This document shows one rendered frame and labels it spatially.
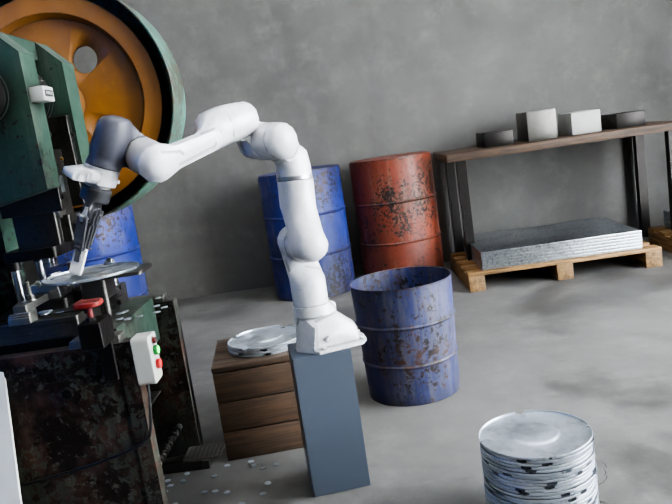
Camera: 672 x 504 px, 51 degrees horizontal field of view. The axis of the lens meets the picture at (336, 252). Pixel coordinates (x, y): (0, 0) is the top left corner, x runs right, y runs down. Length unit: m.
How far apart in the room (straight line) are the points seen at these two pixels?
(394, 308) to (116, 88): 1.28
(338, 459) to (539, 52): 4.00
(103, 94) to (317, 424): 1.34
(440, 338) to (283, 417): 0.69
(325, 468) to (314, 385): 0.27
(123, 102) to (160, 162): 0.82
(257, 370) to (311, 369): 0.42
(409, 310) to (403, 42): 3.09
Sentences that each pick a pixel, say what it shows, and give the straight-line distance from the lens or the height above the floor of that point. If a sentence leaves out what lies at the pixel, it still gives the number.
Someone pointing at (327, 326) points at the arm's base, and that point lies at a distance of 2.18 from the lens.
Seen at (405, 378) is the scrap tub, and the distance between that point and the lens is 2.84.
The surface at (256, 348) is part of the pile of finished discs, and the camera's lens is 2.59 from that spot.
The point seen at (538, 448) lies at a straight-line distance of 1.93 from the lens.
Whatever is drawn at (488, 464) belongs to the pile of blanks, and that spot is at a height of 0.20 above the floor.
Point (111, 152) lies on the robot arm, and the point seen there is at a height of 1.13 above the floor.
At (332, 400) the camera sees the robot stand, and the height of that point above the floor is 0.30.
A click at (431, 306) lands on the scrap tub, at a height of 0.39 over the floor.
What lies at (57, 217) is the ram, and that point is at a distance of 2.25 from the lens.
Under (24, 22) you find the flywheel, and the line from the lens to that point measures 2.74.
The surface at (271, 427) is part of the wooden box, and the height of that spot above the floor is 0.10.
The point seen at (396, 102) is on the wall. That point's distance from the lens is 5.46.
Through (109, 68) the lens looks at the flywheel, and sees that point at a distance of 2.64.
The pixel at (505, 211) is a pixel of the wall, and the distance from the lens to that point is 5.61.
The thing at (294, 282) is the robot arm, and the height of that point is 0.67.
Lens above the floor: 1.09
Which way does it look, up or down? 9 degrees down
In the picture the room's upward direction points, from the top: 8 degrees counter-clockwise
